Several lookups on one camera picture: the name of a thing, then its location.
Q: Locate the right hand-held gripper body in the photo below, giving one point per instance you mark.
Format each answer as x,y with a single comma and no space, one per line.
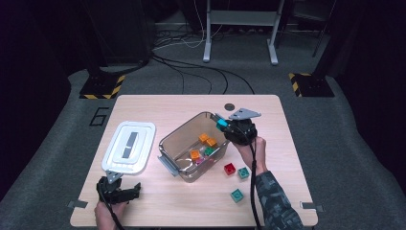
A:
242,132

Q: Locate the black equipment cabinet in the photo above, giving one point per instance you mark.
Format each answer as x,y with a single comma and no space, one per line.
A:
127,32

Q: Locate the grey tape strip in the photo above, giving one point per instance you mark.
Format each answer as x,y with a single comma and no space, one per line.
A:
311,206
77,204

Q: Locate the person's right hand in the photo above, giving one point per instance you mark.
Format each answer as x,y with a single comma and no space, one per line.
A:
252,156

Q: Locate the teal building block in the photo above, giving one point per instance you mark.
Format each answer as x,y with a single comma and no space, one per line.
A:
243,172
237,195

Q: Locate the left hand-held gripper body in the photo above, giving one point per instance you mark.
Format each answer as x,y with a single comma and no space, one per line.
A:
108,191

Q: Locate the black table grommet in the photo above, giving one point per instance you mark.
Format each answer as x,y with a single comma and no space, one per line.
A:
229,106

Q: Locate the black striped stand base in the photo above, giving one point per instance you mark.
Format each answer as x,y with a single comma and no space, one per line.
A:
102,87
311,85

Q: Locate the thin black stand leg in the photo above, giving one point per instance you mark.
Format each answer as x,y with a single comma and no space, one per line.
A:
320,41

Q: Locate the grey metal table frame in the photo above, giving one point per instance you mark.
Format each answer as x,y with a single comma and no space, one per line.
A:
242,17

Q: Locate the cyan building block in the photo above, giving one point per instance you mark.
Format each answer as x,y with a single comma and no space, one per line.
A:
221,123

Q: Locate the person's left hand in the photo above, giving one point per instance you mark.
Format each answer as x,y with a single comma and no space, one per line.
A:
105,214

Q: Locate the green building block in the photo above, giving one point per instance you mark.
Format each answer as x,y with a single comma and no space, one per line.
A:
209,151

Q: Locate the clear brown storage box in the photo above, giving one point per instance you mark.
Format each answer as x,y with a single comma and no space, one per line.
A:
178,140

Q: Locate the magenta building block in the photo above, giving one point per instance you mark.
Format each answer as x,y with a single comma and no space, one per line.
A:
200,160

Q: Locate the red building block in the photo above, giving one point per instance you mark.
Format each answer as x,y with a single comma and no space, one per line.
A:
229,168

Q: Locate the white box lid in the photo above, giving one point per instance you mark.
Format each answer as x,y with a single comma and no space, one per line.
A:
140,150

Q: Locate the orange building block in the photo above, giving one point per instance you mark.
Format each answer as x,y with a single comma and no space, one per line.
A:
195,155
211,142
203,137

